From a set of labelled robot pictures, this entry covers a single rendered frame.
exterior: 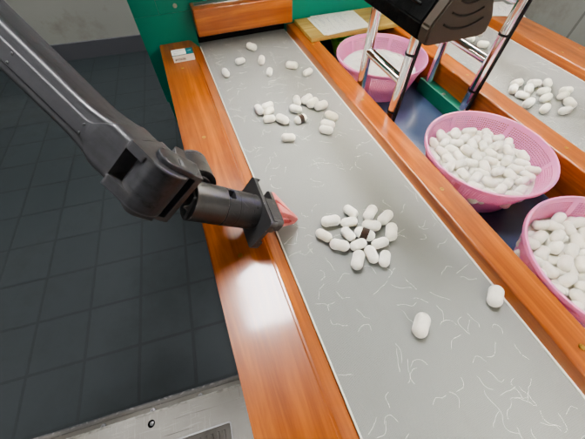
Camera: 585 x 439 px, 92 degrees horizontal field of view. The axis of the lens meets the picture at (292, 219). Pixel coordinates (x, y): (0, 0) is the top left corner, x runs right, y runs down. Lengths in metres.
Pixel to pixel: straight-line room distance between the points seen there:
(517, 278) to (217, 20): 0.96
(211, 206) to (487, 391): 0.45
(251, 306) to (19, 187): 1.85
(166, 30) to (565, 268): 1.13
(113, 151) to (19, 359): 1.28
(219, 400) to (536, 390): 0.55
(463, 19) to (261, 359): 0.45
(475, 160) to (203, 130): 0.61
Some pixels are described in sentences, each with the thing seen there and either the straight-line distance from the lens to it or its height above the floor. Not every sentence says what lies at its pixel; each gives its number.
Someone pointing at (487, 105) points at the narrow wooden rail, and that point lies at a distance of 0.92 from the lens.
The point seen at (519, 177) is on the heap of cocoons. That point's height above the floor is 0.74.
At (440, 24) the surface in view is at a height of 1.06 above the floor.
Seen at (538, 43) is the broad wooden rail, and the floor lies 0.77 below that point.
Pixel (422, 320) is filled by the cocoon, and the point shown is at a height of 0.76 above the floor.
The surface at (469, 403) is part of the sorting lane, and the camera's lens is 0.50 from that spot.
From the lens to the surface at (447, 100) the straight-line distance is 0.97.
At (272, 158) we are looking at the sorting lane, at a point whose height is 0.74.
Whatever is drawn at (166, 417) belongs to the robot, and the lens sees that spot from 0.75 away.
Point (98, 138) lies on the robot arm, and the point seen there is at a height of 0.97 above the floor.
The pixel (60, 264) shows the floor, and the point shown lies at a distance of 1.68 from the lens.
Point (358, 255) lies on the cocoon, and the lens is 0.49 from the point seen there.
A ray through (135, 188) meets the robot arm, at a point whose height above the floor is 0.94.
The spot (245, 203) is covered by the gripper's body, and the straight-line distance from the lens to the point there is 0.42.
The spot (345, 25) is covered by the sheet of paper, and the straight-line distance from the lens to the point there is 1.13.
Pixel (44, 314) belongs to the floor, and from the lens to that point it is 1.60.
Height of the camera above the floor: 1.18
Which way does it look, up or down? 56 degrees down
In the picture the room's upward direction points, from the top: straight up
